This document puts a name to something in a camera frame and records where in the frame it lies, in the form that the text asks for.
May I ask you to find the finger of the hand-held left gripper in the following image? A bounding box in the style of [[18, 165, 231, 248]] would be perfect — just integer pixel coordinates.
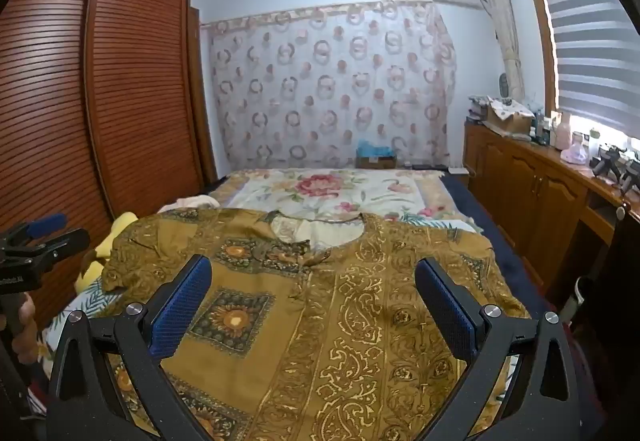
[[0, 213, 69, 252], [10, 228, 92, 272]]

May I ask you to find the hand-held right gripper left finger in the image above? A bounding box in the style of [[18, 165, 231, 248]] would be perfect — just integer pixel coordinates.
[[47, 255, 213, 441]]

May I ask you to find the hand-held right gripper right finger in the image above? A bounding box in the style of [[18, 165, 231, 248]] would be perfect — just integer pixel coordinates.
[[414, 257, 583, 441]]

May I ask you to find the brown patterned shirt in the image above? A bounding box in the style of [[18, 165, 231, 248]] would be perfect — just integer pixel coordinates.
[[100, 207, 531, 441]]

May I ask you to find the person's left hand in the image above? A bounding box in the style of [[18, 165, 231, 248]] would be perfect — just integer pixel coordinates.
[[11, 293, 40, 367]]

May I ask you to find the yellow plush toy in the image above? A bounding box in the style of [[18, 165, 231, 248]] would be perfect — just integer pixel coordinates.
[[75, 211, 141, 294]]

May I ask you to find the leaf print bed sheet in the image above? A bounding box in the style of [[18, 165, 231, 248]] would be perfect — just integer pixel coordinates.
[[40, 278, 521, 402]]

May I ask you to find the dark blue bed sheet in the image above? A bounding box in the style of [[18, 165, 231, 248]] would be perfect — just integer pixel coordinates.
[[207, 173, 558, 322]]

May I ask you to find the pale pink cloth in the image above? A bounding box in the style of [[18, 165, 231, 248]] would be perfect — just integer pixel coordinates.
[[160, 195, 221, 212]]

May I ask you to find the wooden louvered wardrobe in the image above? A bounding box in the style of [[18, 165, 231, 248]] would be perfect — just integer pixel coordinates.
[[0, 0, 218, 337]]

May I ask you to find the wooden sideboard cabinet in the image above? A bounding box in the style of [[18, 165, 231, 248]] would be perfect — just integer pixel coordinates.
[[462, 118, 640, 292]]

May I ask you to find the cardboard box with blue cloth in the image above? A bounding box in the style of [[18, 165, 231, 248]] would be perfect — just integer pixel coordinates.
[[356, 141, 398, 170]]

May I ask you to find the pink plastic bag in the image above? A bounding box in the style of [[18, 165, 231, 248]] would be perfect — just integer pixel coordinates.
[[560, 143, 588, 166]]

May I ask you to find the open cardboard box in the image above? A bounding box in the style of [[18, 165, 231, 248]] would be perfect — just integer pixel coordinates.
[[486, 97, 535, 136]]

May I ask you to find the stack of small boxes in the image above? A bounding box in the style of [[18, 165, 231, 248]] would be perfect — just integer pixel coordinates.
[[467, 95, 490, 124]]

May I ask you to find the pink bottle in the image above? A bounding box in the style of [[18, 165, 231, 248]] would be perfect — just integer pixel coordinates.
[[555, 113, 572, 149]]

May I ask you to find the black hand-held device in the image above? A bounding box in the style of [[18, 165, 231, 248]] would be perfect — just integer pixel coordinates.
[[592, 143, 619, 179], [619, 158, 640, 196]]

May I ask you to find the circle print sheer curtain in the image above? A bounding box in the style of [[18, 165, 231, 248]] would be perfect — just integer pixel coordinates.
[[200, 1, 458, 172]]

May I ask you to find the tied beige curtain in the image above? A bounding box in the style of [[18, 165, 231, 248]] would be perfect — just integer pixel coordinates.
[[472, 0, 526, 102]]

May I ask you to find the grey zebra window blind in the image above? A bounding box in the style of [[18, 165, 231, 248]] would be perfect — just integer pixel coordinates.
[[532, 0, 640, 142]]

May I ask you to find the wooden window frame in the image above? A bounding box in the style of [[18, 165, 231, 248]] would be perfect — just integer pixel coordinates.
[[516, 0, 562, 114]]

